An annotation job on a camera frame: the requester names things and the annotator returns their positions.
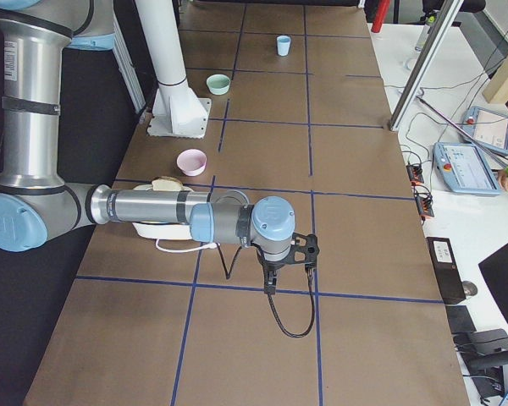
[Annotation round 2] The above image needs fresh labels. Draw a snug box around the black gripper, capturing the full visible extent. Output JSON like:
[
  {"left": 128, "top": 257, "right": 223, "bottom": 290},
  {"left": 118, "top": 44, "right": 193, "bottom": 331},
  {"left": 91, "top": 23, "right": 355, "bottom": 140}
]
[{"left": 258, "top": 233, "right": 318, "bottom": 294}]

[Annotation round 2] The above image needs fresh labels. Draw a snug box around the light blue cup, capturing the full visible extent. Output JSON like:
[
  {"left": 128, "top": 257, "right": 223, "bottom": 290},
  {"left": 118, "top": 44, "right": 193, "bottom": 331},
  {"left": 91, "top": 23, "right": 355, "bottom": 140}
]
[{"left": 276, "top": 35, "right": 291, "bottom": 57}]

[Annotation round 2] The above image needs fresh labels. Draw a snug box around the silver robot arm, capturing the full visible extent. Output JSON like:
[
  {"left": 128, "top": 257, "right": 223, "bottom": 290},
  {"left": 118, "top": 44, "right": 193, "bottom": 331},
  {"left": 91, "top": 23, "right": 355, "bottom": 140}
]
[{"left": 0, "top": 1, "right": 319, "bottom": 295}]

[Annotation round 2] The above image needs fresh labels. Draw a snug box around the cream white toaster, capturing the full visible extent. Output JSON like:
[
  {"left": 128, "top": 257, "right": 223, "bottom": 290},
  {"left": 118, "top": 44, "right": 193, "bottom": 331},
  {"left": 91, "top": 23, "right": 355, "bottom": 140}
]
[{"left": 131, "top": 182, "right": 250, "bottom": 243}]

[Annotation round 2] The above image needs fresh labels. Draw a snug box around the pink bowl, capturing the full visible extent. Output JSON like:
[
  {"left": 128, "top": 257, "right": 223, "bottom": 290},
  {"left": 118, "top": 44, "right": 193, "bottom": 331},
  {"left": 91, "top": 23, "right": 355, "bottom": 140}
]
[{"left": 176, "top": 149, "right": 207, "bottom": 177}]

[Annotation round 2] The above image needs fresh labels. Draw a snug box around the orange black connector near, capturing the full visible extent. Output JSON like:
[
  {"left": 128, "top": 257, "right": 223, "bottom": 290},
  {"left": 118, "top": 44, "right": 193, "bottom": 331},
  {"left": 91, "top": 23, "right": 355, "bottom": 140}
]
[{"left": 412, "top": 184, "right": 434, "bottom": 221}]

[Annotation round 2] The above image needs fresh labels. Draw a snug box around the orange black connector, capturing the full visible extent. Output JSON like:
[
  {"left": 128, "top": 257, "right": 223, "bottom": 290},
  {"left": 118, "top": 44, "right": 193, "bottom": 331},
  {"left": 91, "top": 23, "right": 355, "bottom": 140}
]
[
  {"left": 412, "top": 184, "right": 434, "bottom": 221},
  {"left": 406, "top": 163, "right": 424, "bottom": 186}
]

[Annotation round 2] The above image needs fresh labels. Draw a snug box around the toast slice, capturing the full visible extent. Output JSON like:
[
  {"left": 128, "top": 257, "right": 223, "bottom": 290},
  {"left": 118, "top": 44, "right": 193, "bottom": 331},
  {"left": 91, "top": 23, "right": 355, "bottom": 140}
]
[{"left": 151, "top": 176, "right": 184, "bottom": 191}]

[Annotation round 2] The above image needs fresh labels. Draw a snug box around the black box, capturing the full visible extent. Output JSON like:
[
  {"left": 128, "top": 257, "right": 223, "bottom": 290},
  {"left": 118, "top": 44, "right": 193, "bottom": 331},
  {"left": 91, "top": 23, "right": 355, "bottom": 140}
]
[{"left": 426, "top": 237, "right": 466, "bottom": 305}]

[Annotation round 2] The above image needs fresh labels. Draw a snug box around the orange black connector far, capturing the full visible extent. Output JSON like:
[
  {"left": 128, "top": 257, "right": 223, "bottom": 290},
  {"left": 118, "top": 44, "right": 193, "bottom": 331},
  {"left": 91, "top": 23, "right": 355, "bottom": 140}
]
[{"left": 406, "top": 163, "right": 424, "bottom": 186}]

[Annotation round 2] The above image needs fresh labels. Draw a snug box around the mint green bowl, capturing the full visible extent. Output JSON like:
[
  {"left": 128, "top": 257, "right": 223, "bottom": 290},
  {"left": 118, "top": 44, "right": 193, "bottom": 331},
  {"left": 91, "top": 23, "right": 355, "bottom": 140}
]
[{"left": 206, "top": 74, "right": 231, "bottom": 96}]

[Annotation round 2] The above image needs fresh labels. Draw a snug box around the blue teach pendant near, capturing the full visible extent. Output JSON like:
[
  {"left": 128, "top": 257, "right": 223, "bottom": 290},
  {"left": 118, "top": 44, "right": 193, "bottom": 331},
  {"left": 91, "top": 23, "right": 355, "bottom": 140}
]
[{"left": 433, "top": 142, "right": 502, "bottom": 196}]

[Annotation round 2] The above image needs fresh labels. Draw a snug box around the blue teach pendant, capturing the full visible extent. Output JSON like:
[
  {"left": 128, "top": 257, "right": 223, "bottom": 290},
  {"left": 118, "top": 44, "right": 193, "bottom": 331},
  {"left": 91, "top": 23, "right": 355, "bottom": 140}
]
[
  {"left": 433, "top": 142, "right": 502, "bottom": 196},
  {"left": 461, "top": 106, "right": 508, "bottom": 156}
]

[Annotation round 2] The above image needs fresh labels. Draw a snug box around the black desk clamp stand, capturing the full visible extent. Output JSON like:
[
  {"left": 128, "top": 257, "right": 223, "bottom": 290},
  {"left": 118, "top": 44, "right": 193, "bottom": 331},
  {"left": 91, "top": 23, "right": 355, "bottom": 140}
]
[{"left": 445, "top": 305, "right": 508, "bottom": 405}]

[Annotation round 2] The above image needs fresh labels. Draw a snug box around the blue teach pendant far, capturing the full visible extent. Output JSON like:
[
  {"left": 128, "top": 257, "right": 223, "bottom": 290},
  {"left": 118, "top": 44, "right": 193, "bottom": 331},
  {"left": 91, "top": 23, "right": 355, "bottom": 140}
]
[{"left": 461, "top": 106, "right": 508, "bottom": 156}]

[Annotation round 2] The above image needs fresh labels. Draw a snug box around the clear bottle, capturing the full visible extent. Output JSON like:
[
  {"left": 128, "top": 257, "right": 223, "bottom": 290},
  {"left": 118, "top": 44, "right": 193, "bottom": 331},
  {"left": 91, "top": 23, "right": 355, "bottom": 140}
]
[{"left": 414, "top": 10, "right": 437, "bottom": 52}]

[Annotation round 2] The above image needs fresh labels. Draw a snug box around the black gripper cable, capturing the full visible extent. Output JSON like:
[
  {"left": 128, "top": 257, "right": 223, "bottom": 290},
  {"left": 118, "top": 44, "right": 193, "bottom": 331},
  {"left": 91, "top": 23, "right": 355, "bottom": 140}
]
[{"left": 214, "top": 243, "right": 317, "bottom": 339}]

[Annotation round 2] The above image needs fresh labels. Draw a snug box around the white toaster power cable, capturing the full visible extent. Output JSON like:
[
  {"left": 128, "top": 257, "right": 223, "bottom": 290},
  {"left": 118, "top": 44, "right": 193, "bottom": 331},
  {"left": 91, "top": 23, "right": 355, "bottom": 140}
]
[{"left": 154, "top": 238, "right": 219, "bottom": 254}]

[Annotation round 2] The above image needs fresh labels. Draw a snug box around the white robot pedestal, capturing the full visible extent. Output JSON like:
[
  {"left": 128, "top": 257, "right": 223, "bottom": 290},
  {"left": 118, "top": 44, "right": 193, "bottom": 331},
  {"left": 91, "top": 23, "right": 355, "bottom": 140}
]
[{"left": 135, "top": 0, "right": 212, "bottom": 139}]

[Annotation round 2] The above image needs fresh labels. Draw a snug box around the aluminium frame post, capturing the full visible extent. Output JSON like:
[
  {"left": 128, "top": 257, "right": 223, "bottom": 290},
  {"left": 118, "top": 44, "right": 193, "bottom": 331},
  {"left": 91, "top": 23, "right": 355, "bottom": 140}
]
[{"left": 388, "top": 0, "right": 463, "bottom": 132}]

